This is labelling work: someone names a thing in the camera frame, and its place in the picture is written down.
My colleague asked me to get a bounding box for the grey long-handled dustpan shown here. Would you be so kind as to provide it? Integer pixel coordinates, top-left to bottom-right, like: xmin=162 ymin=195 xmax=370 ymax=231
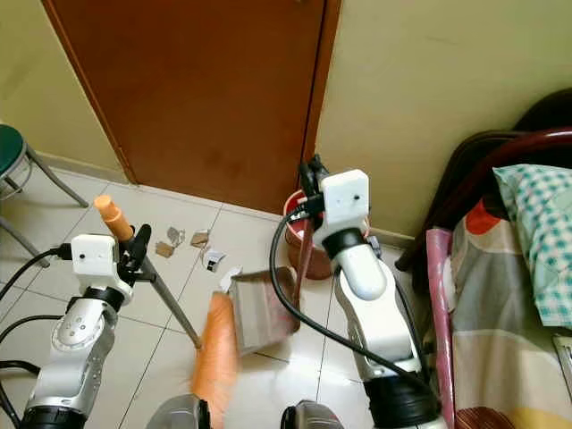
xmin=226 ymin=214 xmax=316 ymax=348

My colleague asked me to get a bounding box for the orange broom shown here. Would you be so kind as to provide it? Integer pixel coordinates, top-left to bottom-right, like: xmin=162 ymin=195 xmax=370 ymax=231
xmin=94 ymin=194 xmax=239 ymax=418

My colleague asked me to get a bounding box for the red plastic bucket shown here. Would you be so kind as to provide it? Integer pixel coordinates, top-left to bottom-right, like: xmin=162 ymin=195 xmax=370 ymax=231
xmin=282 ymin=189 xmax=374 ymax=282

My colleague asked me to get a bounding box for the white paper scrap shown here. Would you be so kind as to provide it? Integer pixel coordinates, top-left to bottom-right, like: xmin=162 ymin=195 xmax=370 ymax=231
xmin=219 ymin=265 xmax=243 ymax=291

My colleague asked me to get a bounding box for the brown wooden door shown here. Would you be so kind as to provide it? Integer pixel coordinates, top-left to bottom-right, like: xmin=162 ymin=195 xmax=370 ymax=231
xmin=42 ymin=0 xmax=343 ymax=216

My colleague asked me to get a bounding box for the dark wooden bed headboard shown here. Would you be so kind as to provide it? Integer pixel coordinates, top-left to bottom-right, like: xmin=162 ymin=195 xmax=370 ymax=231
xmin=396 ymin=88 xmax=572 ymax=272

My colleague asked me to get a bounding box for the grey left robot foot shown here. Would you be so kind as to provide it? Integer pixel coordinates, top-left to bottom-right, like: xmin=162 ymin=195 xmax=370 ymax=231
xmin=147 ymin=393 xmax=212 ymax=429

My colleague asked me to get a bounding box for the grey robot foot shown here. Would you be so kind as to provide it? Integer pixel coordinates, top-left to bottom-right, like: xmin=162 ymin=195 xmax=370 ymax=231
xmin=281 ymin=400 xmax=347 ymax=429
xmin=147 ymin=393 xmax=212 ymax=429

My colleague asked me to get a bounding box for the green metal-legged stool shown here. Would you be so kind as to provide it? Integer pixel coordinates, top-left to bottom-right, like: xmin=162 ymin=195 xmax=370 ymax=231
xmin=0 ymin=124 xmax=91 ymax=257

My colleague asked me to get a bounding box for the pink bed sheet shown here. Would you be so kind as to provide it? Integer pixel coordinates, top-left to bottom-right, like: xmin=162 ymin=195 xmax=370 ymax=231
xmin=425 ymin=225 xmax=458 ymax=429

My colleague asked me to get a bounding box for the grey right robot foot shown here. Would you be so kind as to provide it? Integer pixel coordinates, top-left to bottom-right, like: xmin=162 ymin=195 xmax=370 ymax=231
xmin=281 ymin=400 xmax=347 ymax=429

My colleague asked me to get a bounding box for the colourful patterned blanket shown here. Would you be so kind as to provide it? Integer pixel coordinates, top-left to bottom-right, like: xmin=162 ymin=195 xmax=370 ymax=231
xmin=445 ymin=211 xmax=572 ymax=429

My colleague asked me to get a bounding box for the green checkered pillow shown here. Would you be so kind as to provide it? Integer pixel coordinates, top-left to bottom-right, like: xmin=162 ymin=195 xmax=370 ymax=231
xmin=491 ymin=163 xmax=572 ymax=329

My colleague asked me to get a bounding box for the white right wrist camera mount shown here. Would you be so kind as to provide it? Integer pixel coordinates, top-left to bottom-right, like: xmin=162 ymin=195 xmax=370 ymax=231
xmin=319 ymin=169 xmax=373 ymax=239

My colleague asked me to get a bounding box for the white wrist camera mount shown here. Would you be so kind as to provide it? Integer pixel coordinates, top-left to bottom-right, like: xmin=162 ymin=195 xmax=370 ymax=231
xmin=319 ymin=169 xmax=373 ymax=239
xmin=69 ymin=233 xmax=132 ymax=293

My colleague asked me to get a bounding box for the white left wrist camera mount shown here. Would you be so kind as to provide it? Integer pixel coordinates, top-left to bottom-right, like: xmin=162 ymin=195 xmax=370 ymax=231
xmin=69 ymin=233 xmax=132 ymax=293

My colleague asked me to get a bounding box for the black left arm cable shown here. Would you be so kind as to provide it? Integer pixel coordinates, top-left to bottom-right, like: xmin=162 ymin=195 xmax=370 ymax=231
xmin=0 ymin=243 xmax=73 ymax=429

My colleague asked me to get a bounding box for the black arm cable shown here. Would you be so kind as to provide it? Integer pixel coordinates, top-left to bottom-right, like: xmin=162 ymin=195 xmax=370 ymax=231
xmin=0 ymin=243 xmax=73 ymax=429
xmin=268 ymin=204 xmax=428 ymax=387

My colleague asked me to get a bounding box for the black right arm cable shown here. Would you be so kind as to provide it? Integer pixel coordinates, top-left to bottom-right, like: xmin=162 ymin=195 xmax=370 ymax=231
xmin=268 ymin=204 xmax=428 ymax=387

